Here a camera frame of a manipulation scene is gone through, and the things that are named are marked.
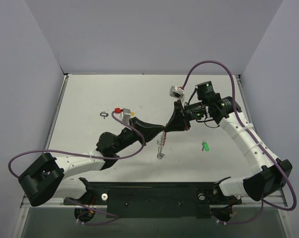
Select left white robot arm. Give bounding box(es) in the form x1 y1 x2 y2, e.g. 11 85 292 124
18 117 165 207

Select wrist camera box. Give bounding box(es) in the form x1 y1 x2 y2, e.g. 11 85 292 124
169 86 184 99
114 108 132 124

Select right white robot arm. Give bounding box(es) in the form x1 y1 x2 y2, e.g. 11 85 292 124
165 81 293 203

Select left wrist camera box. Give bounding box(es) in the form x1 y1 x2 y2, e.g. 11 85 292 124
114 108 132 124

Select key with large black tag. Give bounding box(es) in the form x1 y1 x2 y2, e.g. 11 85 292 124
100 112 109 119

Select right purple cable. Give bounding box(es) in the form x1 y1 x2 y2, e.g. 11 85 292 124
182 59 297 226

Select aluminium frame rail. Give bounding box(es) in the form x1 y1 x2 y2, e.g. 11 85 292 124
264 192 288 207

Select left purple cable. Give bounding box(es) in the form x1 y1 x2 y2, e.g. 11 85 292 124
8 110 146 226

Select key with green tag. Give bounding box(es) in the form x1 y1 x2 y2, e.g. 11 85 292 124
202 141 209 151

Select red-handled metal keyring holder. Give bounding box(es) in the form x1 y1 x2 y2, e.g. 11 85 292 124
157 131 167 160

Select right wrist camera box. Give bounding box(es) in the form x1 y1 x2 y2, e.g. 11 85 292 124
169 86 184 99

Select purple cable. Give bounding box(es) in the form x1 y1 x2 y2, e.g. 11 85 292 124
182 59 297 226
8 110 146 226

